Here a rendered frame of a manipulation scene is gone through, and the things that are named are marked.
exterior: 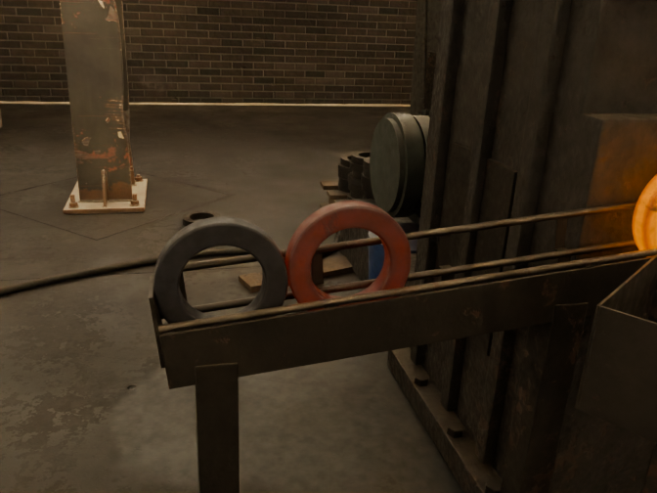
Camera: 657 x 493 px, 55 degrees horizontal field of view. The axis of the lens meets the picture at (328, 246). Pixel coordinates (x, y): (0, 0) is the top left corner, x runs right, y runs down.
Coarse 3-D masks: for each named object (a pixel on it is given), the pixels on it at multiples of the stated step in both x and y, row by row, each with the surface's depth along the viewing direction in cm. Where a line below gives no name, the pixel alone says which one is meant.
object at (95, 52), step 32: (64, 0) 290; (96, 0) 292; (64, 32) 294; (96, 32) 297; (96, 64) 302; (96, 96) 307; (128, 96) 339; (96, 128) 313; (128, 128) 343; (96, 160) 318; (128, 160) 322; (96, 192) 324; (128, 192) 327
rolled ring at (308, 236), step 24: (312, 216) 88; (336, 216) 86; (360, 216) 87; (384, 216) 88; (312, 240) 87; (384, 240) 89; (288, 264) 88; (384, 264) 93; (408, 264) 92; (312, 288) 89; (384, 288) 92
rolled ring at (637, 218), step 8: (656, 176) 100; (648, 184) 100; (656, 184) 99; (648, 192) 99; (656, 192) 98; (640, 200) 100; (648, 200) 99; (656, 200) 98; (640, 208) 100; (648, 208) 99; (656, 208) 99; (640, 216) 100; (648, 216) 99; (656, 216) 99; (640, 224) 100; (648, 224) 99; (656, 224) 100; (640, 232) 101; (648, 232) 100; (656, 232) 100; (640, 240) 102; (648, 240) 101; (656, 240) 101; (640, 248) 103; (648, 256) 103
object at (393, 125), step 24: (384, 120) 225; (408, 120) 216; (384, 144) 226; (408, 144) 211; (384, 168) 227; (408, 168) 210; (384, 192) 228; (408, 192) 214; (408, 216) 249; (360, 264) 247
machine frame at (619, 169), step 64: (448, 0) 145; (512, 0) 124; (576, 0) 105; (640, 0) 100; (448, 64) 148; (512, 64) 125; (576, 64) 105; (640, 64) 104; (448, 128) 154; (512, 128) 126; (576, 128) 106; (640, 128) 102; (448, 192) 155; (512, 192) 126; (576, 192) 107; (640, 192) 106; (512, 256) 123; (576, 256) 108; (448, 384) 155; (512, 384) 131; (576, 384) 118; (448, 448) 150; (576, 448) 125; (640, 448) 129
